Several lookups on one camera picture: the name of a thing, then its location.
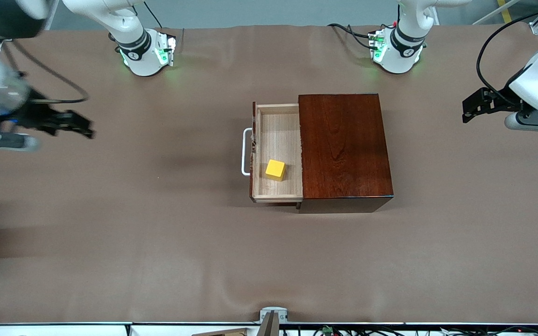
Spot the light wooden drawer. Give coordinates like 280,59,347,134
241,101,304,208

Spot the yellow cube block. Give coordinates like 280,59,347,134
265,159,287,182

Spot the dark wooden cabinet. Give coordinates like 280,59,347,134
298,93,395,214

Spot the brown table cloth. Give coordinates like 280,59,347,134
0,22,538,325

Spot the brown board piece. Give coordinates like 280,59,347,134
192,328,248,336

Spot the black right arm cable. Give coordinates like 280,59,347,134
3,40,88,104

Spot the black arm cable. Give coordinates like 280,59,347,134
477,7,538,96
3,40,88,104

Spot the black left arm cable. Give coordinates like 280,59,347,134
477,7,538,96

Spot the black base cable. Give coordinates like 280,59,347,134
145,1,164,28
327,22,378,49

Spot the white table edge rail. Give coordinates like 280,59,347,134
0,322,538,336

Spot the black cable bundle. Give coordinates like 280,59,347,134
313,326,538,336

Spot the grey camera mount clamp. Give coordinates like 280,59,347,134
260,307,288,336

